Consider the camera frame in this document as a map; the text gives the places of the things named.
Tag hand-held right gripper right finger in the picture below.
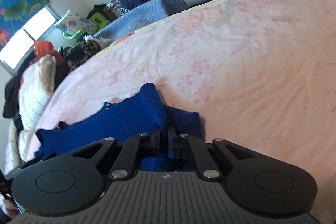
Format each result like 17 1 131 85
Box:
167 125 265 180

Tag white cloth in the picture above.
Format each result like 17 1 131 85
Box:
4 123 36 175

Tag white quilted jacket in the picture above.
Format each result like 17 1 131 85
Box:
18 55 57 130

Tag checkered cloth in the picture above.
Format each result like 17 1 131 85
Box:
106 0 127 16

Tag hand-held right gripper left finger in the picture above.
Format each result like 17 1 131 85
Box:
71 126 161 180

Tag black clothes heap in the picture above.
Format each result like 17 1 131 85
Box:
3 74 25 120

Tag green plastic item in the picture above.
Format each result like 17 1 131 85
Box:
88 13 110 26

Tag leopard print garment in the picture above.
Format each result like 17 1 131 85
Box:
64 40 102 71

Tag window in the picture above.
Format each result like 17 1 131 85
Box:
0 5 57 70

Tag blue knit sweater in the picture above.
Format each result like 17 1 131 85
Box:
34 82 202 172

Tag lotus print roller blind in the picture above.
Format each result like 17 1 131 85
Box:
0 0 50 53

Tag grey floral fabric bag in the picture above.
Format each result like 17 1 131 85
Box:
54 12 98 36

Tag light blue fleece blanket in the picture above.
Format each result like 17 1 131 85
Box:
93 0 188 42

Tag pink floral bed sheet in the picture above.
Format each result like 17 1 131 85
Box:
26 0 336 219

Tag orange garment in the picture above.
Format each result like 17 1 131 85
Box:
33 41 65 66

